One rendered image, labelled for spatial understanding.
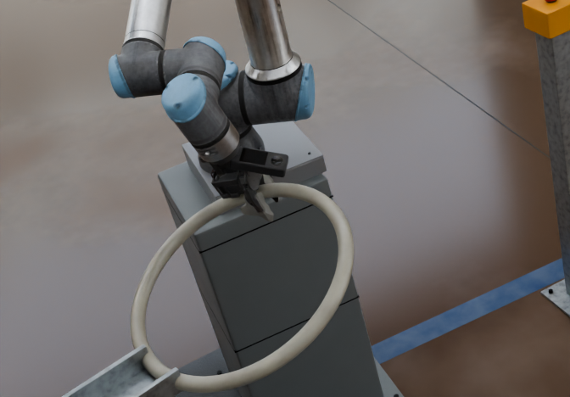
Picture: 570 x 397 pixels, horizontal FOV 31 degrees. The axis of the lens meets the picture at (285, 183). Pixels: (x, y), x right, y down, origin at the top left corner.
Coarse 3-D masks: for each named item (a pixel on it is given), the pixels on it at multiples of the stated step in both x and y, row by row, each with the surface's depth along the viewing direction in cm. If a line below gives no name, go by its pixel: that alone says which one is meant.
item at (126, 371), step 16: (144, 352) 196; (112, 368) 192; (128, 368) 195; (144, 368) 197; (176, 368) 188; (96, 384) 191; (112, 384) 193; (128, 384) 194; (144, 384) 193; (160, 384) 186
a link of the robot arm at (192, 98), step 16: (176, 80) 198; (192, 80) 195; (208, 80) 199; (176, 96) 195; (192, 96) 193; (208, 96) 196; (176, 112) 194; (192, 112) 194; (208, 112) 196; (192, 128) 196; (208, 128) 197; (224, 128) 200; (192, 144) 202; (208, 144) 200
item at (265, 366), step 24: (264, 192) 213; (288, 192) 209; (312, 192) 205; (192, 216) 218; (336, 216) 197; (168, 240) 216; (144, 288) 210; (336, 288) 185; (144, 312) 207; (144, 336) 201; (312, 336) 182; (144, 360) 196; (264, 360) 182; (288, 360) 181; (192, 384) 186; (216, 384) 184; (240, 384) 182
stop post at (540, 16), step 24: (528, 0) 288; (528, 24) 289; (552, 24) 281; (552, 48) 287; (552, 72) 292; (552, 96) 298; (552, 120) 304; (552, 144) 310; (552, 168) 316; (552, 288) 346
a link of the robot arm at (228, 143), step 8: (232, 128) 203; (232, 136) 202; (216, 144) 200; (224, 144) 201; (232, 144) 202; (200, 152) 202; (208, 152) 201; (216, 152) 201; (224, 152) 202; (208, 160) 203; (216, 160) 203
